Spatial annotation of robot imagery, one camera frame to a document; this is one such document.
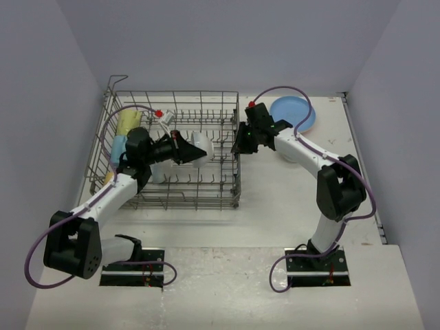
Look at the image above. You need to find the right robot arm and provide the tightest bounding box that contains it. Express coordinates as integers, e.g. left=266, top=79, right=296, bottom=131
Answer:
left=232, top=102, right=366, bottom=270

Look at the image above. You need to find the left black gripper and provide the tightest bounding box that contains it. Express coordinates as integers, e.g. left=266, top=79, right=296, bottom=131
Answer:
left=143, top=129, right=206, bottom=165

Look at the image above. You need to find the blue mug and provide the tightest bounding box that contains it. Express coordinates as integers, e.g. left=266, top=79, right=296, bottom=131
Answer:
left=110, top=135, right=127, bottom=168

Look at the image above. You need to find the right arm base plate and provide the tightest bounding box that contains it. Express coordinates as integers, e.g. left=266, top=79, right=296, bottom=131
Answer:
left=286, top=249, right=351, bottom=287

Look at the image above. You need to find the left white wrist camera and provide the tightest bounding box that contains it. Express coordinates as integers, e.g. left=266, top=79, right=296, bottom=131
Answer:
left=159, top=111, right=175, bottom=127

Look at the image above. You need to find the green mug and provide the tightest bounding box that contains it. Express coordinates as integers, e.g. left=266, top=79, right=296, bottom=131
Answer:
left=116, top=108, right=142, bottom=135

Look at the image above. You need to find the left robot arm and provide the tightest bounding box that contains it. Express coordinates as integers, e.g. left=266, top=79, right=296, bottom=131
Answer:
left=43, top=127, right=214, bottom=279

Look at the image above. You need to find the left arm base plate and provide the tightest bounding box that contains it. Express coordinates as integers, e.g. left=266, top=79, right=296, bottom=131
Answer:
left=99, top=264, right=164, bottom=288

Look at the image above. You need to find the blue plate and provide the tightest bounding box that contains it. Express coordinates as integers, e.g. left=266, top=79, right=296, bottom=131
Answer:
left=269, top=96, right=309, bottom=127

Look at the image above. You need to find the grey wire dish rack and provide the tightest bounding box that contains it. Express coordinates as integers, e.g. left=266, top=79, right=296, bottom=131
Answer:
left=82, top=75, right=241, bottom=210

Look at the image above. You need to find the yellow mug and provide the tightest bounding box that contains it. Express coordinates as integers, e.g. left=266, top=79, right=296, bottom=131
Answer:
left=104, top=172, right=114, bottom=185

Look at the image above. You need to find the white bowl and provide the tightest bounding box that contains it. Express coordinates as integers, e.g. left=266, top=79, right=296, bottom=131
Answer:
left=279, top=153, right=297, bottom=164
left=150, top=161, right=172, bottom=184
left=190, top=131, right=214, bottom=168

